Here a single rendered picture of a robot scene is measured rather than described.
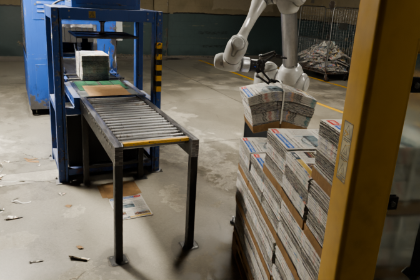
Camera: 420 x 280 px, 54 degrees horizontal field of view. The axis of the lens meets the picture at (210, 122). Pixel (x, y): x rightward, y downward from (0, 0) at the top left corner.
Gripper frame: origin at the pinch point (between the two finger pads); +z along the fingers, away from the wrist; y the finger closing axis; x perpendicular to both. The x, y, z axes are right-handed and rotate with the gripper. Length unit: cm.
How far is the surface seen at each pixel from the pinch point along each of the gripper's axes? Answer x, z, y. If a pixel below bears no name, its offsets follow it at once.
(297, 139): 63, -5, 22
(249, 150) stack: 15, -15, 48
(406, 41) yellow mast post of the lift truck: 167, -27, -33
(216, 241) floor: -16, -19, 132
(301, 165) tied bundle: 94, -12, 23
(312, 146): 72, -1, 22
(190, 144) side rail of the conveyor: -12, -47, 58
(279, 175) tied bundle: 70, -13, 38
